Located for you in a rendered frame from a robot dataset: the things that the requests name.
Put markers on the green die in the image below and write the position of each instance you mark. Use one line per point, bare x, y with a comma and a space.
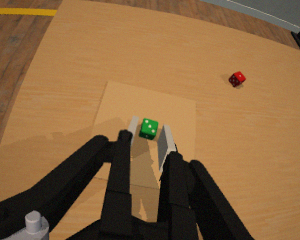
148, 129

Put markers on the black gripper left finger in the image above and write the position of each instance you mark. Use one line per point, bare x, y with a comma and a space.
34, 213

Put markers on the red die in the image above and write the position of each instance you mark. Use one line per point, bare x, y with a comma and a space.
237, 79

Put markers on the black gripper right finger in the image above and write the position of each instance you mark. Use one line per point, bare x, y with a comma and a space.
215, 217

